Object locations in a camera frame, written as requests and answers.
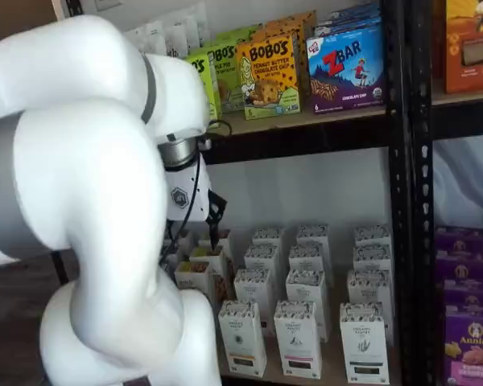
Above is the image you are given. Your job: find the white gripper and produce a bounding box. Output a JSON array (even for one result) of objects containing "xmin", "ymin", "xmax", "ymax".
[{"xmin": 164, "ymin": 158, "xmax": 229, "ymax": 246}]

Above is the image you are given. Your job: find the white box yellow strip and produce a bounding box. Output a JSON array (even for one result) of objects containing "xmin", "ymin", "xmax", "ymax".
[{"xmin": 217, "ymin": 299, "xmax": 267, "ymax": 379}]

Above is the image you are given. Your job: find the white nut picture box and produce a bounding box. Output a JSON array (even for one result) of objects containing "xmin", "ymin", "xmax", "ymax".
[
  {"xmin": 188, "ymin": 245, "xmax": 229, "ymax": 307},
  {"xmin": 199, "ymin": 228, "xmax": 233, "ymax": 258},
  {"xmin": 173, "ymin": 261, "xmax": 213, "ymax": 301}
]

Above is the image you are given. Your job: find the white botanical print box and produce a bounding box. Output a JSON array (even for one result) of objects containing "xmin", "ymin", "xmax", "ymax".
[
  {"xmin": 252, "ymin": 227, "xmax": 286, "ymax": 248},
  {"xmin": 288, "ymin": 243, "xmax": 332, "ymax": 274},
  {"xmin": 244, "ymin": 244, "xmax": 283, "ymax": 274},
  {"xmin": 353, "ymin": 224, "xmax": 392, "ymax": 247},
  {"xmin": 296, "ymin": 224, "xmax": 330, "ymax": 247},
  {"xmin": 285, "ymin": 268, "xmax": 331, "ymax": 343},
  {"xmin": 347, "ymin": 268, "xmax": 394, "ymax": 347},
  {"xmin": 353, "ymin": 244, "xmax": 394, "ymax": 273},
  {"xmin": 233, "ymin": 267, "xmax": 277, "ymax": 335}
]

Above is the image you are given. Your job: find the green Bobo's apple pie box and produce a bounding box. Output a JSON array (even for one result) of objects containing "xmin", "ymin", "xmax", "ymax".
[{"xmin": 203, "ymin": 42, "xmax": 246, "ymax": 114}]

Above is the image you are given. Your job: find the orange Bobo's box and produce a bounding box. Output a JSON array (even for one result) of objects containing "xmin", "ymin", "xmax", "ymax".
[
  {"xmin": 251, "ymin": 23, "xmax": 308, "ymax": 109},
  {"xmin": 263, "ymin": 10, "xmax": 318, "ymax": 45},
  {"xmin": 235, "ymin": 34, "xmax": 302, "ymax": 121}
]

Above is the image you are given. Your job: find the white box pink strip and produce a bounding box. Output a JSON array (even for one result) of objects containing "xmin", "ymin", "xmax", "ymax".
[{"xmin": 273, "ymin": 299, "xmax": 323, "ymax": 379}]

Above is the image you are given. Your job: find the dark metal shelf rack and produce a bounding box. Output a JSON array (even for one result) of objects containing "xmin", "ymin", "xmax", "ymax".
[
  {"xmin": 410, "ymin": 0, "xmax": 483, "ymax": 386},
  {"xmin": 50, "ymin": 0, "xmax": 415, "ymax": 386}
]

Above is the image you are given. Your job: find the blue Zbar box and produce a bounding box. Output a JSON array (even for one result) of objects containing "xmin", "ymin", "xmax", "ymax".
[
  {"xmin": 320, "ymin": 2, "xmax": 382, "ymax": 25},
  {"xmin": 313, "ymin": 15, "xmax": 383, "ymax": 39},
  {"xmin": 305, "ymin": 28, "xmax": 387, "ymax": 115}
]

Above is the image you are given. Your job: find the white box dark strip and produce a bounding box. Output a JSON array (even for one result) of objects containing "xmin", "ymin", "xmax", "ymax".
[{"xmin": 339, "ymin": 302, "xmax": 389, "ymax": 384}]

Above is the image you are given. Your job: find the purple Annie's box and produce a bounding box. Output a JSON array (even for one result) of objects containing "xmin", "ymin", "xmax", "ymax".
[
  {"xmin": 442, "ymin": 279, "xmax": 483, "ymax": 318},
  {"xmin": 436, "ymin": 253, "xmax": 483, "ymax": 282},
  {"xmin": 444, "ymin": 313, "xmax": 483, "ymax": 386},
  {"xmin": 434, "ymin": 227, "xmax": 483, "ymax": 258}
]

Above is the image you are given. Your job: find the orange snack box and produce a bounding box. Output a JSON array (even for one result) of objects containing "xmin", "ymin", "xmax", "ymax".
[{"xmin": 444, "ymin": 0, "xmax": 483, "ymax": 96}]

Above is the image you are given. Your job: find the white granola bag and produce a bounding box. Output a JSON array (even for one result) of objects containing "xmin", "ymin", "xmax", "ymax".
[
  {"xmin": 143, "ymin": 19, "xmax": 168, "ymax": 55},
  {"xmin": 184, "ymin": 2, "xmax": 209, "ymax": 53},
  {"xmin": 163, "ymin": 15, "xmax": 191, "ymax": 60}
]

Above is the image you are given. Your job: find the white plastic sheet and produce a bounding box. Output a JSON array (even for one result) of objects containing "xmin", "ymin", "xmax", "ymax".
[{"xmin": 432, "ymin": 136, "xmax": 483, "ymax": 236}]

